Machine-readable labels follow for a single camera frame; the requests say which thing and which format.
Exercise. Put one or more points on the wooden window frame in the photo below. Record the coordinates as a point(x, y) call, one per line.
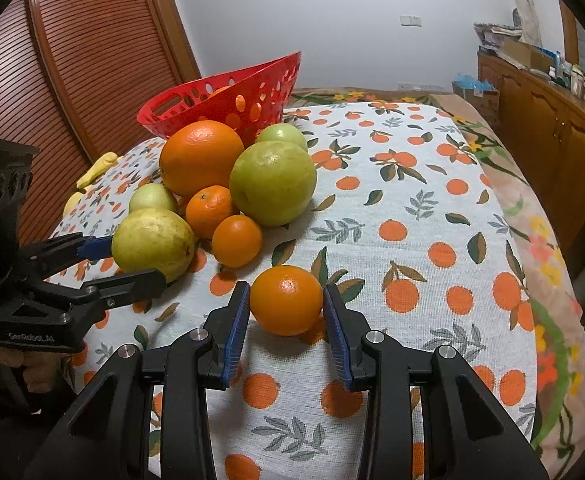
point(568, 35)

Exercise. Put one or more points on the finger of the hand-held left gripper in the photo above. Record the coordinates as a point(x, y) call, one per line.
point(137, 284)
point(97, 249)

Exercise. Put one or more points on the orange fruit behind basket holes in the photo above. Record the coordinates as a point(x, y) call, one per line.
point(221, 91)

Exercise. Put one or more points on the small green apple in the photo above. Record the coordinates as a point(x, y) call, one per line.
point(282, 135)
point(152, 198)

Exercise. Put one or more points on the person's left hand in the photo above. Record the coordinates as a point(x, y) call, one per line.
point(37, 371)

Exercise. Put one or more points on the white wall socket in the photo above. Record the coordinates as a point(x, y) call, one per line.
point(411, 20)

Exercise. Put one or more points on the wooden sideboard cabinet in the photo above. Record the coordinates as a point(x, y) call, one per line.
point(547, 125)

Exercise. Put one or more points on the person's left forearm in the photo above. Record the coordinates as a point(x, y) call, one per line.
point(2, 430)

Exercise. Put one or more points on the red perforated plastic basket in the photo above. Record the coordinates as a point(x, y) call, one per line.
point(267, 85)

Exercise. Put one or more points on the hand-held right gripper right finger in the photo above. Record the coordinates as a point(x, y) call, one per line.
point(335, 340)

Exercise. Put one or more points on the floral blanket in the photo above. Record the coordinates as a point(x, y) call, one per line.
point(547, 260)

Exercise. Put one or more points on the large green round fruit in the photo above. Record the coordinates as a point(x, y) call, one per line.
point(273, 182)

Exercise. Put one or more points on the stack of papers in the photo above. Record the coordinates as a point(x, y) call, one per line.
point(494, 37)

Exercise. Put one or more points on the yellow plastic object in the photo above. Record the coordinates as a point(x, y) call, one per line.
point(97, 166)
point(74, 201)

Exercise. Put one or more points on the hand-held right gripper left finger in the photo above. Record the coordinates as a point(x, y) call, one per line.
point(237, 332)

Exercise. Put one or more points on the hanging beige cloth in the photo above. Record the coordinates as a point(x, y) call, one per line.
point(522, 0)

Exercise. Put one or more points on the smooth small mandarin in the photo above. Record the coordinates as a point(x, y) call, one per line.
point(237, 241)

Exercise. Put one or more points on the orange-print white tablecloth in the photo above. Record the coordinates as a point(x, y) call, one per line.
point(412, 260)

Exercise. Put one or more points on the cardboard box with blue contents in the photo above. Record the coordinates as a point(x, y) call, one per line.
point(477, 97)

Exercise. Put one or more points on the smooth medium orange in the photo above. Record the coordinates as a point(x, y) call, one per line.
point(286, 301)

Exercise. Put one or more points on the yellow-green pear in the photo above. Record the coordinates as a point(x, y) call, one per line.
point(152, 242)

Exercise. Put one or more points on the large navel orange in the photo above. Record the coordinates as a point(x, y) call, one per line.
point(201, 157)

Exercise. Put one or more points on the wooden louvered wardrobe door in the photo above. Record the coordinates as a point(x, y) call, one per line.
point(72, 60)

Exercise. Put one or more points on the open cardboard box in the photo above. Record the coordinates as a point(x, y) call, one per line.
point(527, 55)

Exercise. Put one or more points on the rough-skinned mandarin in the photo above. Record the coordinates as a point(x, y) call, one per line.
point(210, 210)

